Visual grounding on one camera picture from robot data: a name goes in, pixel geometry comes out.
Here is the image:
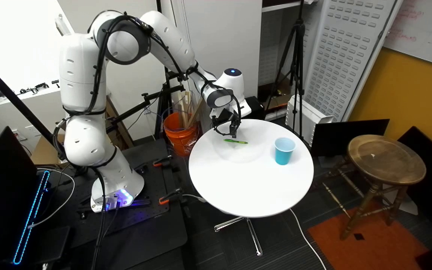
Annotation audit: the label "orange handled clamp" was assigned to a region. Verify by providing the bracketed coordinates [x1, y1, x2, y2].
[152, 155, 176, 168]
[158, 188, 182, 206]

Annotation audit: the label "white perforated panel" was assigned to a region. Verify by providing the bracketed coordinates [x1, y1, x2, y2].
[305, 0, 402, 122]

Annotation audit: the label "white radiator heater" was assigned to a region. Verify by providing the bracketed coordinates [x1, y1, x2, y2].
[285, 96, 333, 146]

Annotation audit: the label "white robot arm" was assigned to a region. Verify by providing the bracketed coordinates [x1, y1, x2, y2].
[59, 11, 251, 213]

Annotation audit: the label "green pen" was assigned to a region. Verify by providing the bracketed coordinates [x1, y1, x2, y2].
[224, 138, 249, 146]

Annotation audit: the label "orange bucket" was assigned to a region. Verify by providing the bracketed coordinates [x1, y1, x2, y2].
[164, 113, 200, 156]

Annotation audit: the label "whiteboard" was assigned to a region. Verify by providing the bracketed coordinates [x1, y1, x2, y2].
[384, 0, 432, 63]

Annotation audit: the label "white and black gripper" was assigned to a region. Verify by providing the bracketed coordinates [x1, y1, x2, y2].
[210, 108, 242, 138]

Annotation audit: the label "black computer tower blue light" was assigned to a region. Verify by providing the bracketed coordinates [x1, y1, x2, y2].
[0, 128, 51, 266]

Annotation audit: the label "orange handled clamp lower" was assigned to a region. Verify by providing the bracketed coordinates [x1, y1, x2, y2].
[158, 188, 182, 206]

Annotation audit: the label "black flat panel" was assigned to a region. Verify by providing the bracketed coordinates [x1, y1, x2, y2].
[311, 119, 389, 156]

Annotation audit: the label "black box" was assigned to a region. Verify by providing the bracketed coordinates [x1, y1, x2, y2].
[246, 96, 266, 120]

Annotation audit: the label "orange floor mat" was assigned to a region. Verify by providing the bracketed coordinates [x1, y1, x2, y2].
[309, 215, 428, 270]

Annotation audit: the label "blue plastic cup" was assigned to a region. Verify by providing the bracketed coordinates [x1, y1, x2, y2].
[275, 138, 296, 165]

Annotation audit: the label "round brass side table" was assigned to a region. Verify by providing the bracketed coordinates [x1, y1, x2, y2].
[341, 135, 426, 239]

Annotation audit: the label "wooden sticks in bucket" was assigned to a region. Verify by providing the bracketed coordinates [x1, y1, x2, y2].
[177, 90, 203, 129]

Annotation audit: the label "black camera tripod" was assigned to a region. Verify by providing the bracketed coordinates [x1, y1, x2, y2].
[267, 0, 305, 137]

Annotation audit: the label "round white table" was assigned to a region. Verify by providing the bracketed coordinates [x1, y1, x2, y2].
[188, 117, 317, 258]

